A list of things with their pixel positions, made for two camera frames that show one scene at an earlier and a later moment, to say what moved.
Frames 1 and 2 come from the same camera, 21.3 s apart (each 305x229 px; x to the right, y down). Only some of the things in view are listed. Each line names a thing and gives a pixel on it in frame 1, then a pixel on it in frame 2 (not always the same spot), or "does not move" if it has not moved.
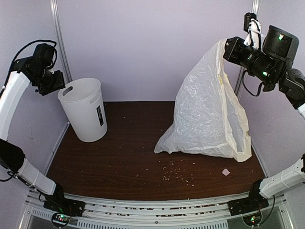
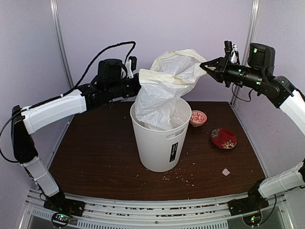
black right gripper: x=231 y=53 -> x=221 y=75
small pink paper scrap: x=226 y=172 does not move
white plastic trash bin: x=83 y=100 -> x=160 y=150
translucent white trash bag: x=209 y=119 -> x=173 y=74
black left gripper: x=59 y=83 -> x=138 y=86
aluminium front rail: x=199 y=214 does not move
